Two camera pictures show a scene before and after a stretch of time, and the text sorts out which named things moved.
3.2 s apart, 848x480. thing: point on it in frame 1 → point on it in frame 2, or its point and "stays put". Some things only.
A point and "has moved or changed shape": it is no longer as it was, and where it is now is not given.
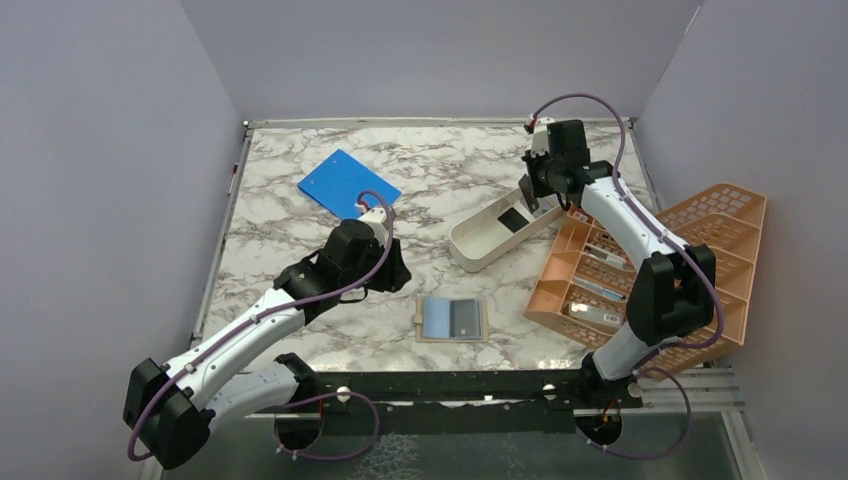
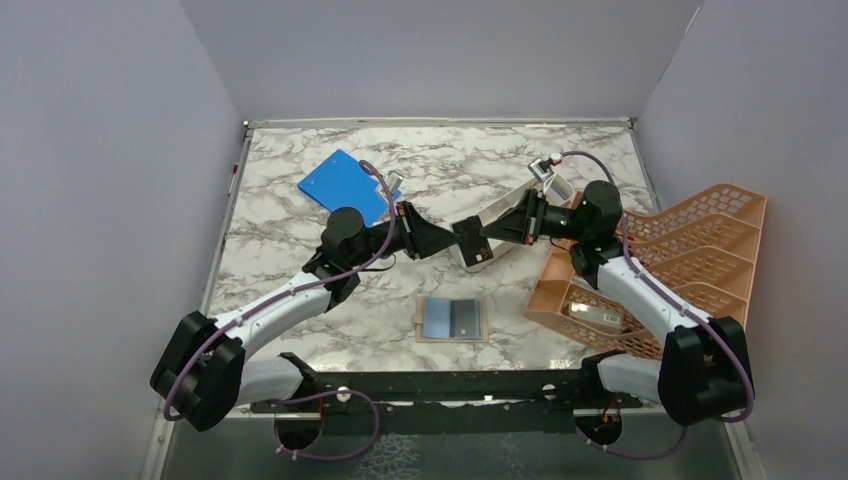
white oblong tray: x=480 y=238 stays put
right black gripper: x=532 y=162 → x=524 y=223
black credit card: x=465 y=319 stays put
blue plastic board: x=337 y=183 stays put
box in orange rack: x=593 y=312 stays put
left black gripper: x=395 y=274 → x=421 y=238
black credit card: x=528 y=193 has moved or changed shape
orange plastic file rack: x=585 y=277 stays put
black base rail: x=460 y=402 stays put
